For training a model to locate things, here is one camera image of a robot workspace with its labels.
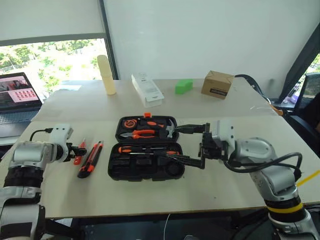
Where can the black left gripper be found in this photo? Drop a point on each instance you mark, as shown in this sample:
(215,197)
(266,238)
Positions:
(70,152)

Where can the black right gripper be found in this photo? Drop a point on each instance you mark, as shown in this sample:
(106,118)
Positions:
(212,148)

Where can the small orange tester screwdriver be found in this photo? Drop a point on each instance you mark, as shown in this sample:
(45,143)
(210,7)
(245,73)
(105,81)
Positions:
(77,161)

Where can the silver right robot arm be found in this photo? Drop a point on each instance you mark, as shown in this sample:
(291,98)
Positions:
(260,155)

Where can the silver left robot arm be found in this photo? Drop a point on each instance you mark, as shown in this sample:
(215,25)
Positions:
(23,155)

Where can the black plastic tool case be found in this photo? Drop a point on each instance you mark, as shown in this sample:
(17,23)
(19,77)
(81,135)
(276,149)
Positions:
(140,170)

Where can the black red utility knife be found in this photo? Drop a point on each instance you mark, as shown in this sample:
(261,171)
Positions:
(90,161)

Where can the slim black orange screwdriver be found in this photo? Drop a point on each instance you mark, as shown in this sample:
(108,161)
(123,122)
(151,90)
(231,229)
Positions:
(171,152)

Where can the small steel claw hammer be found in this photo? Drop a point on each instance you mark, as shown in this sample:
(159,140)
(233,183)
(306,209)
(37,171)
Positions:
(171,128)

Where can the short orange stubby screwdriver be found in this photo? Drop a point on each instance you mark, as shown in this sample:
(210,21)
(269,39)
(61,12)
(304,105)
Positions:
(153,123)

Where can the orange black tape measure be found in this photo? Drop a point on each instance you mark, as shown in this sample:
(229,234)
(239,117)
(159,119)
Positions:
(130,124)

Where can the green plastic block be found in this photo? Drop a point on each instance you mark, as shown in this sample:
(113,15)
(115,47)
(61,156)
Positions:
(183,86)

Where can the brown cardboard box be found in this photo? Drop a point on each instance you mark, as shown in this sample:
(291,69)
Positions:
(216,85)

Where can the long white carton box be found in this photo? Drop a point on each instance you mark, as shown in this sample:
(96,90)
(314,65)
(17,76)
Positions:
(148,90)

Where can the beige cylindrical tube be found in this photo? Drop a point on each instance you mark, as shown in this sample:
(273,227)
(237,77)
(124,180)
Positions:
(107,75)

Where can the open laptop computer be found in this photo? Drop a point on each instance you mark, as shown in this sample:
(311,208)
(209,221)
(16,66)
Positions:
(15,100)

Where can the black diagonal beam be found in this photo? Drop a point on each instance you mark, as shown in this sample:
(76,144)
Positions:
(302,60)

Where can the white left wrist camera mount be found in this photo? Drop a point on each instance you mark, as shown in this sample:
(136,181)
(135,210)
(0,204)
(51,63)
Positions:
(60,133)

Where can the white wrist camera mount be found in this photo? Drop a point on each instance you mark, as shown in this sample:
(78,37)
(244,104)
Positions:
(60,133)
(225,132)

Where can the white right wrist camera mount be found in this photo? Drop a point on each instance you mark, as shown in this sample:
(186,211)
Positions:
(225,132)

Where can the black window frame post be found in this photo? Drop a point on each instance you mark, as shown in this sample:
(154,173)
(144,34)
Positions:
(107,37)

